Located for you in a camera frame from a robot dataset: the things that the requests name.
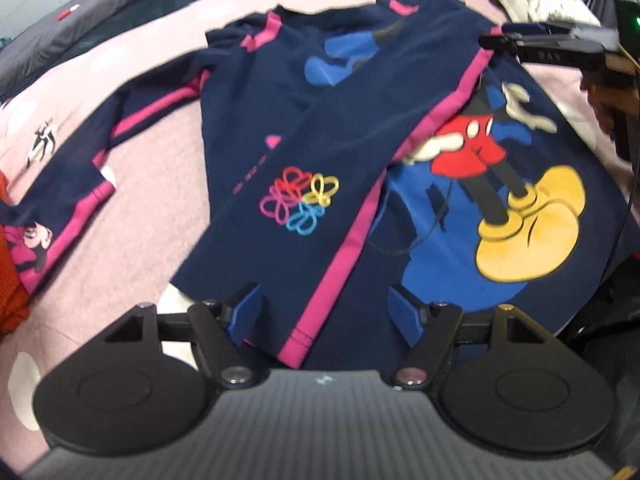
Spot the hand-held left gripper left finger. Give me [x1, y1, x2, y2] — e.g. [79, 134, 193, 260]
[102, 282, 263, 391]

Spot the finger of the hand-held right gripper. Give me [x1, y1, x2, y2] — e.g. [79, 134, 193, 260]
[477, 33, 622, 68]
[500, 21, 620, 45]

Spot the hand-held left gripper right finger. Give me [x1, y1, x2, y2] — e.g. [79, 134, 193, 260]
[387, 284, 548, 391]

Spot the navy pink cartoon print shirt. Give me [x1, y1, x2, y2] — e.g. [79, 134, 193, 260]
[0, 0, 632, 368]

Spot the person's right hand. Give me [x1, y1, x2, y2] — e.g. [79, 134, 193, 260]
[580, 66, 624, 137]

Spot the orange knit cloth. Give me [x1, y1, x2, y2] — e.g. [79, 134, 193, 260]
[0, 170, 32, 335]

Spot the grey bed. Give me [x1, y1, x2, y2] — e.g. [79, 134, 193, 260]
[0, 0, 251, 103]

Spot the thin black cable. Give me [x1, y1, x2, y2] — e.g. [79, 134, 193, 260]
[366, 177, 456, 257]

